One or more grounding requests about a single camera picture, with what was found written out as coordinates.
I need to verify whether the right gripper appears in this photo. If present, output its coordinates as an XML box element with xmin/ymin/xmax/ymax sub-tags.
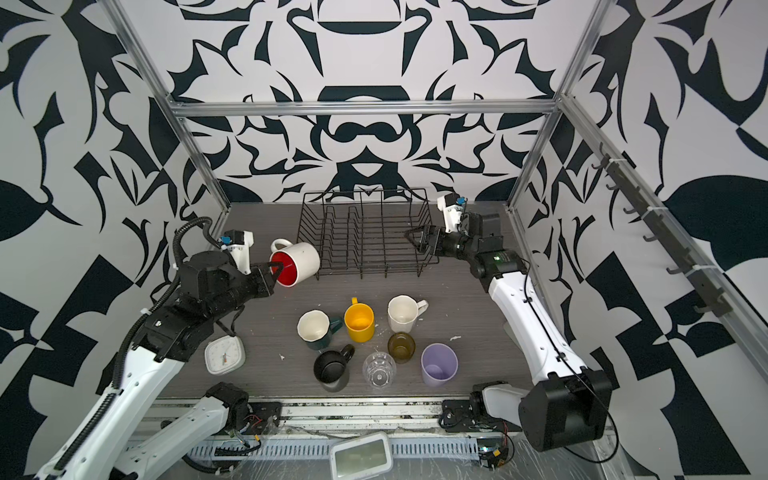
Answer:
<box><xmin>407</xmin><ymin>226</ymin><xmax>482</xmax><ymax>265</ymax></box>

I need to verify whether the white mug red inside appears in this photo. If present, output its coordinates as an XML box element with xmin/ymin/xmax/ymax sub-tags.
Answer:
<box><xmin>270</xmin><ymin>238</ymin><xmax>320</xmax><ymax>288</ymax></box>

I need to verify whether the black wire dish rack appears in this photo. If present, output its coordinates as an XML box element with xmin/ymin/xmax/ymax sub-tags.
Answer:
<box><xmin>297</xmin><ymin>187</ymin><xmax>439</xmax><ymax>278</ymax></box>

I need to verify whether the dark green mug white inside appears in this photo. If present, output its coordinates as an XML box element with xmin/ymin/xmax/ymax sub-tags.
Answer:
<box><xmin>297</xmin><ymin>310</ymin><xmax>343</xmax><ymax>351</ymax></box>

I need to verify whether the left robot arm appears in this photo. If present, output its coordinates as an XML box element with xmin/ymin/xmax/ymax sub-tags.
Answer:
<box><xmin>35</xmin><ymin>217</ymin><xmax>284</xmax><ymax>479</ymax></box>

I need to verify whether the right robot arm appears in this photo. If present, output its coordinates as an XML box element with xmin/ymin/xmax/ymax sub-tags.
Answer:
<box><xmin>404</xmin><ymin>213</ymin><xmax>613</xmax><ymax>452</ymax></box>

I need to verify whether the cream white mug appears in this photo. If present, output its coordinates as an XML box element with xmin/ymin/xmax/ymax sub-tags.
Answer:
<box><xmin>387</xmin><ymin>295</ymin><xmax>429</xmax><ymax>333</ymax></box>

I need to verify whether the yellow mug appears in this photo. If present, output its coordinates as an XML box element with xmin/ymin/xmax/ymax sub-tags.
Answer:
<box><xmin>343</xmin><ymin>297</ymin><xmax>375</xmax><ymax>343</ymax></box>

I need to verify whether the square white clock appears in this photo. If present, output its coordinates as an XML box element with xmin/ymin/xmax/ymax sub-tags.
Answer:
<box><xmin>204</xmin><ymin>335</ymin><xmax>246</xmax><ymax>376</ymax></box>

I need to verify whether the olive glass cup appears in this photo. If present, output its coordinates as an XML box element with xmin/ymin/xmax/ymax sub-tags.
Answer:
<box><xmin>387</xmin><ymin>332</ymin><xmax>416</xmax><ymax>364</ymax></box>

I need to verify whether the black mug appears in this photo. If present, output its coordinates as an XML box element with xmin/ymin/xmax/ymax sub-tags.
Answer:
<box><xmin>313</xmin><ymin>344</ymin><xmax>355</xmax><ymax>392</ymax></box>

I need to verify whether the lilac plastic cup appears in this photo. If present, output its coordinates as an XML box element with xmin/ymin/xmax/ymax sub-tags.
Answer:
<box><xmin>420</xmin><ymin>343</ymin><xmax>459</xmax><ymax>387</ymax></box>

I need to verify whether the clear glass cup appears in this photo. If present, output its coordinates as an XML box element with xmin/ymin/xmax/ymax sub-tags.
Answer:
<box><xmin>363</xmin><ymin>351</ymin><xmax>396</xmax><ymax>389</ymax></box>

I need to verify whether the small circuit board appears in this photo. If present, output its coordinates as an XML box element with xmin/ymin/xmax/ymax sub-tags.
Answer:
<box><xmin>477</xmin><ymin>437</ymin><xmax>515</xmax><ymax>470</ymax></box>

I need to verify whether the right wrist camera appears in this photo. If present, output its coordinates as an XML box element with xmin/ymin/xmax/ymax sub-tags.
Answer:
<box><xmin>437</xmin><ymin>193</ymin><xmax>467</xmax><ymax>233</ymax></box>

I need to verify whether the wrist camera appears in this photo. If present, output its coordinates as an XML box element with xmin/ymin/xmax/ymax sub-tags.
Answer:
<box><xmin>437</xmin><ymin>193</ymin><xmax>467</xmax><ymax>233</ymax></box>
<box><xmin>219</xmin><ymin>229</ymin><xmax>254</xmax><ymax>275</ymax></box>

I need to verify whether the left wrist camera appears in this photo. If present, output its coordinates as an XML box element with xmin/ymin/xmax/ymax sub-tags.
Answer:
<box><xmin>219</xmin><ymin>229</ymin><xmax>254</xmax><ymax>275</ymax></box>

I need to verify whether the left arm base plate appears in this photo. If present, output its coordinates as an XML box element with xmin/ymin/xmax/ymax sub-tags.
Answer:
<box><xmin>235</xmin><ymin>401</ymin><xmax>283</xmax><ymax>435</ymax></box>

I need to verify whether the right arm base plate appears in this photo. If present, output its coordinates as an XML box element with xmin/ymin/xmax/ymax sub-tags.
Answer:
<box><xmin>438</xmin><ymin>399</ymin><xmax>521</xmax><ymax>433</ymax></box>

